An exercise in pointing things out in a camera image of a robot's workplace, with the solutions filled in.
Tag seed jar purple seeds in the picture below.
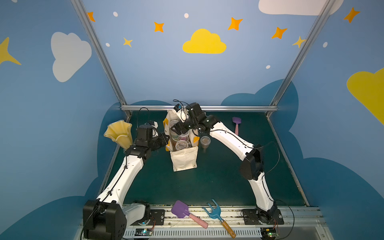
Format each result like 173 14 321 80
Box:
169 120 179 142

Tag seed jar pink seeds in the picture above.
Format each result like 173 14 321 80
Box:
178 132 190 141

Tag seed jar brown seeds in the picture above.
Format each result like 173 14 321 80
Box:
200 136 211 149

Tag white canvas bag yellow handles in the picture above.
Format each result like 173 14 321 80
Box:
163 110 200 172

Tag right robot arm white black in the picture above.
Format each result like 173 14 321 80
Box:
170 115 278 224

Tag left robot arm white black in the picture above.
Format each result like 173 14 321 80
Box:
81 133 170 240

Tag seed jar in bag front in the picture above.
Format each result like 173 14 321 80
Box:
175 140 189 151

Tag yellow ruffled vase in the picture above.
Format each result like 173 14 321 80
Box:
104 120 133 150

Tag left circuit board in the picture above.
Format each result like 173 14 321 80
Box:
134 229 153 237

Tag circuit board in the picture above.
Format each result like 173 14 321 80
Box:
134 229 153 237
261 228 280 240

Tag right circuit board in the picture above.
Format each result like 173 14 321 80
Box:
261 228 280 240

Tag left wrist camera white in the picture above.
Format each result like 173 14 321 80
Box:
148 121 159 137

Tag small purple shovel pink handle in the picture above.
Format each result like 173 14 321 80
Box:
232 117 242 136

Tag aluminium back rail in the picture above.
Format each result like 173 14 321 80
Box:
121 104 278 113

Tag large purple shovel pink handle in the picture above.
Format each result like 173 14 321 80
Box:
171 200 209 229

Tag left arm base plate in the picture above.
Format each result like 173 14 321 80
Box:
131 209 166 226

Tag teal garden fork wooden handle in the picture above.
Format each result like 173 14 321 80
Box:
203 199 237 239

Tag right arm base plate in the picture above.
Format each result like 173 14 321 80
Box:
241 209 285 225

